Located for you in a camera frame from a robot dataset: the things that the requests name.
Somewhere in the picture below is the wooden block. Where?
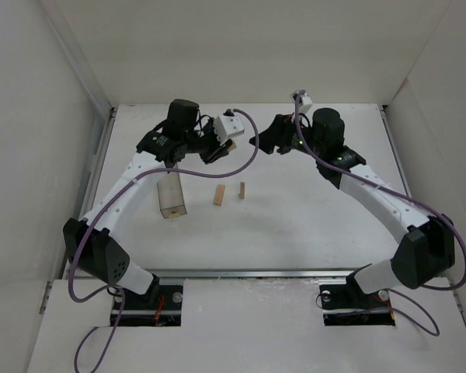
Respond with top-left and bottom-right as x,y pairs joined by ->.
239,182 -> 245,200
228,142 -> 237,152
213,184 -> 226,206

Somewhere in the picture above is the clear plastic box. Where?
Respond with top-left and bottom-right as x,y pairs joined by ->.
157,173 -> 187,219

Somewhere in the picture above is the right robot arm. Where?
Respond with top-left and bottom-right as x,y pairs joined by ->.
249,108 -> 455,300

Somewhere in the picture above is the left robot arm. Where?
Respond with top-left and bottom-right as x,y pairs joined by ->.
63,99 -> 245,304

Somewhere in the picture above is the white foam front board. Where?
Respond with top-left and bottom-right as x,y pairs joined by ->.
29,280 -> 466,372

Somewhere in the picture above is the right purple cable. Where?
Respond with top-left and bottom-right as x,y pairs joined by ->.
293,89 -> 466,337

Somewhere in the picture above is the purple cable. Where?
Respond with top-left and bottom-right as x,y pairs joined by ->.
293,89 -> 466,337
65,107 -> 259,364

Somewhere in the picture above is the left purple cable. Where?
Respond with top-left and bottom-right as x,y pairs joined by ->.
65,107 -> 259,364

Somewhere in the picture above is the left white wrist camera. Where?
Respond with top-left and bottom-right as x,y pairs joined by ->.
213,112 -> 245,145

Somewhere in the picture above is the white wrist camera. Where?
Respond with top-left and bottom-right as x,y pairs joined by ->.
291,89 -> 313,114
213,112 -> 245,145

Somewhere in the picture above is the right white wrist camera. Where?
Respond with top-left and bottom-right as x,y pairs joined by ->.
291,89 -> 313,114

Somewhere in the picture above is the front aluminium rail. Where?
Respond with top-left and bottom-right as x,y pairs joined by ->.
149,268 -> 353,279

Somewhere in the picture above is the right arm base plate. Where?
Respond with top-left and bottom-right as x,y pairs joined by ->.
315,284 -> 395,326

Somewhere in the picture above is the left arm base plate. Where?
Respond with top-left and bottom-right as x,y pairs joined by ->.
109,284 -> 183,327

